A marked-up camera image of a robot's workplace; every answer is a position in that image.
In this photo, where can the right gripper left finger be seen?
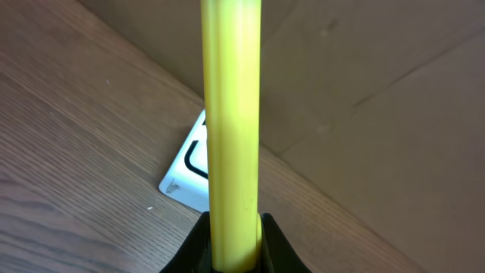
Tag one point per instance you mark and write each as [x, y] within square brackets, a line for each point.
[194, 255]

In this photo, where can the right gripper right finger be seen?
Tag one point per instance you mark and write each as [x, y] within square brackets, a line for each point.
[277, 254]

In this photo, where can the yellow black item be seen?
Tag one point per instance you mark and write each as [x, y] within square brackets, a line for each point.
[231, 43]

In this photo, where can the white barcode scanner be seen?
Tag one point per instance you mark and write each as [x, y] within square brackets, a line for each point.
[186, 180]

